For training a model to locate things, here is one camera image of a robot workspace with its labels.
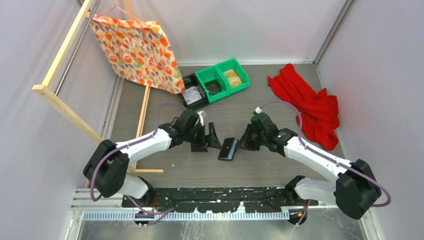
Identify red cloth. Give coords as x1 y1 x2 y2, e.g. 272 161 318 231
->
267 63 340 151

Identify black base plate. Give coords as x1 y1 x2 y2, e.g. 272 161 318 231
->
135 186 306 213

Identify purple cable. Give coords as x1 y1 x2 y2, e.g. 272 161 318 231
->
90 103 186 229
256 100 392 226

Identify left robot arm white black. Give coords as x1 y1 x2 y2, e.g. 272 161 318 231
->
83 109 222 207

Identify pink hanger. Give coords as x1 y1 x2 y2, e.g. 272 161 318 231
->
95 0 142 22

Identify floral fabric bag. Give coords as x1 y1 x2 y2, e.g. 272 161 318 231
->
90 14 186 94

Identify yellow packets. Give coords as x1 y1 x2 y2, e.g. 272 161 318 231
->
223 69 243 88

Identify green bin with yellow packets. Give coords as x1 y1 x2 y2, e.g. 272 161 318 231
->
215 58 251 95

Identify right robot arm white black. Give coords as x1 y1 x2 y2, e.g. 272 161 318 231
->
237 113 382 220

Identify black leather card holder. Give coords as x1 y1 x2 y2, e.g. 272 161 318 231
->
217 137 238 161

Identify dark item in bin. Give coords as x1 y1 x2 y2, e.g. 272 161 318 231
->
204 79 222 96

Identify white cards in tray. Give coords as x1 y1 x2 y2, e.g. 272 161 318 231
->
182 86 203 105

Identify green bin with dark item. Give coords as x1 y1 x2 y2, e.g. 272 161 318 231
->
195 66 230 104

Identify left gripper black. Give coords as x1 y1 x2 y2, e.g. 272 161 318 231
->
184 122 222 153

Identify black tray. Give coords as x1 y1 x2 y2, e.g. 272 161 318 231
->
180 73 210 110

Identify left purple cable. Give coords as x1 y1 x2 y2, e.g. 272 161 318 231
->
90 103 186 229

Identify wooden rack frame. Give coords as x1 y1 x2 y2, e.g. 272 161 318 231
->
32 0 165 174

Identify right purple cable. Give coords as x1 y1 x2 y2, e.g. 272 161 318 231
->
256 100 392 226

